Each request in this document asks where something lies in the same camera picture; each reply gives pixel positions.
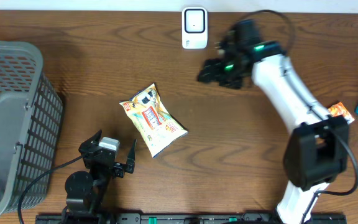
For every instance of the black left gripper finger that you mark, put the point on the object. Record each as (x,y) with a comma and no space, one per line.
(90,144)
(130,163)

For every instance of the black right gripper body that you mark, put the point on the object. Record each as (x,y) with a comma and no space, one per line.
(230,73)

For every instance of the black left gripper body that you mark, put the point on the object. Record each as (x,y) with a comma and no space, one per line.
(118,170)

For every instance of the yellow snack bag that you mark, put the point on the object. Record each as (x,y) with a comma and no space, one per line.
(155,124)

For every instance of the small orange white carton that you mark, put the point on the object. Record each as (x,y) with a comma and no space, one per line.
(339,109)

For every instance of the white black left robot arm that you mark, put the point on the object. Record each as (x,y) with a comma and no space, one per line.
(85,189)

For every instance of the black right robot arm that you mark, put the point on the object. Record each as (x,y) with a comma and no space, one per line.
(315,154)

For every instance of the white barcode scanner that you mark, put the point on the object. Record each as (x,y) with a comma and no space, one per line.
(194,28)

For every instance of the grey plastic shopping basket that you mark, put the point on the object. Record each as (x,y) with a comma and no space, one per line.
(31,116)

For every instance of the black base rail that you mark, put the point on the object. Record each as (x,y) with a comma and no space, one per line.
(136,218)

